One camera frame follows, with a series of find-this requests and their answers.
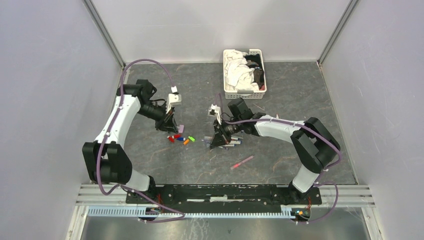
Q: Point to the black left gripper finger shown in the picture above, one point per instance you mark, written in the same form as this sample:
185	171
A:
172	126
162	125

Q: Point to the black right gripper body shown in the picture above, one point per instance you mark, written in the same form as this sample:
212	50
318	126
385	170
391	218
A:
219	128

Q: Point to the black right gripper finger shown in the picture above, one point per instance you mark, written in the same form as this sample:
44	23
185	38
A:
216	140
226	137

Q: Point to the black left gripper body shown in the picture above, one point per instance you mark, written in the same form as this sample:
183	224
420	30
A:
166	118

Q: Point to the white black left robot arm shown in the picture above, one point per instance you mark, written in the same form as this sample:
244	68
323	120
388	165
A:
105	158

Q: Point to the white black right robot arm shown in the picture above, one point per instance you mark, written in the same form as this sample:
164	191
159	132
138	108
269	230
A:
314	144

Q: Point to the pink gel pen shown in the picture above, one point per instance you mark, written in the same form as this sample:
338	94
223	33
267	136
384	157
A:
242	162

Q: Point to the blue capped thick marker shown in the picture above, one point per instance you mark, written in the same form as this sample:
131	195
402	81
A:
236	142

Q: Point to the white plastic basket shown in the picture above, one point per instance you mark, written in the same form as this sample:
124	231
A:
248	95

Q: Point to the white cloth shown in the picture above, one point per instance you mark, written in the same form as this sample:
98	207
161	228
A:
236	73

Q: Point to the black cloth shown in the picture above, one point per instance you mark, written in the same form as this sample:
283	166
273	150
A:
254	62

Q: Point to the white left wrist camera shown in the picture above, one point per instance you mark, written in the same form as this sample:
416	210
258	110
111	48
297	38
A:
172	101

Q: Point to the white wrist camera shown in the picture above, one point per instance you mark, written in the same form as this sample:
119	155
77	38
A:
215	111
172	101

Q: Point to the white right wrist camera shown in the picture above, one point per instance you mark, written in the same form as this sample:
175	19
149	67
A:
215	111

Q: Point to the white slotted cable duct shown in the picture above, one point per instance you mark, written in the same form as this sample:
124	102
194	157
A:
144	212

